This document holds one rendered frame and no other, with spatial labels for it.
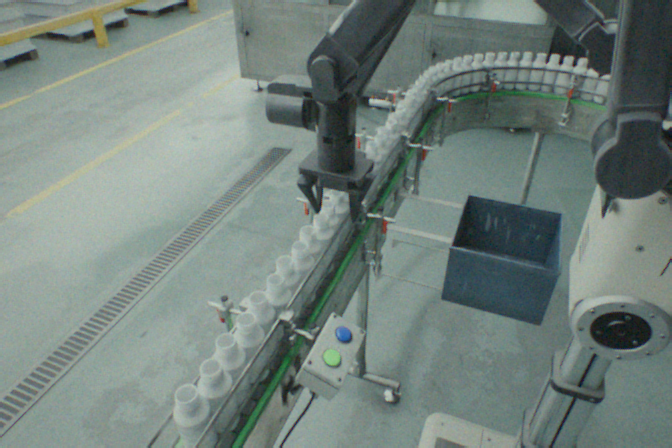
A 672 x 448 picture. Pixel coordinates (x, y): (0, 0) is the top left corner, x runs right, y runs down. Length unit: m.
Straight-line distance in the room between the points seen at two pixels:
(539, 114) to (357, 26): 2.01
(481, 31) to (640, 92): 3.66
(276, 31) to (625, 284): 4.24
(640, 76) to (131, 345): 2.36
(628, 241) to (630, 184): 0.25
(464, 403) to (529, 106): 1.41
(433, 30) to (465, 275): 3.04
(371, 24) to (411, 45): 3.76
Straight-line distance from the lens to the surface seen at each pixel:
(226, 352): 0.91
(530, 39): 4.23
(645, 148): 0.62
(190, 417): 0.88
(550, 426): 1.34
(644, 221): 0.85
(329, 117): 0.68
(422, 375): 2.32
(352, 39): 0.63
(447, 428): 1.89
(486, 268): 1.49
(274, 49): 4.89
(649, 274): 0.92
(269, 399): 1.04
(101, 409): 2.41
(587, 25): 1.05
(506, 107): 2.54
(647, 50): 0.61
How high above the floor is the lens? 1.85
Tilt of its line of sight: 36 degrees down
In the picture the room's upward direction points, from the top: straight up
